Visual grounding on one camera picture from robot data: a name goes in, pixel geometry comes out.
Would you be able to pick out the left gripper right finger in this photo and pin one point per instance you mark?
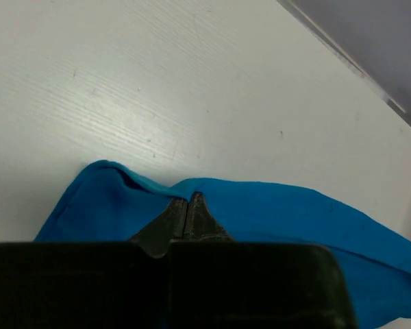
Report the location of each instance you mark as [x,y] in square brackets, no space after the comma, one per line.
[200,225]

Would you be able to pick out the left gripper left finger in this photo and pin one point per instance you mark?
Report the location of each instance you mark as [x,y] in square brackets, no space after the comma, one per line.
[155,238]

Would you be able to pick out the blue t shirt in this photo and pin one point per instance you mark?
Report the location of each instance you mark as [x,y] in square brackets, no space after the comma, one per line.
[109,202]

